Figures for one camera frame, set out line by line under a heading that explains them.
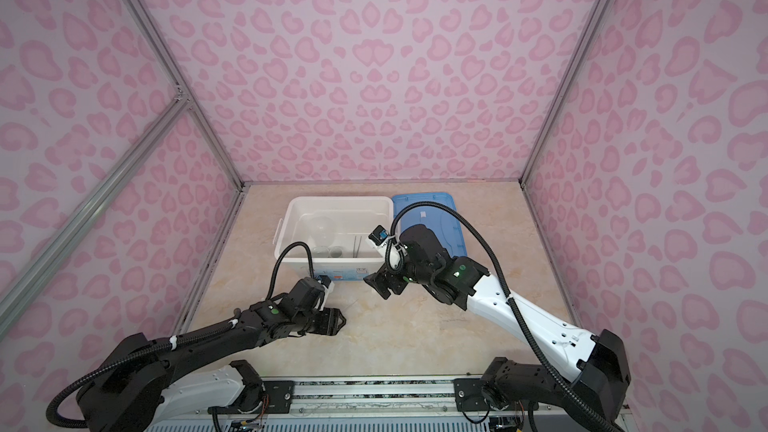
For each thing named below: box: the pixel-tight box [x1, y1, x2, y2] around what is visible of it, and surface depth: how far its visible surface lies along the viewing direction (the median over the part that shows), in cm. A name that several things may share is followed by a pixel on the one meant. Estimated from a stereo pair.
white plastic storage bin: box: [272, 195, 396, 281], surface depth 97 cm
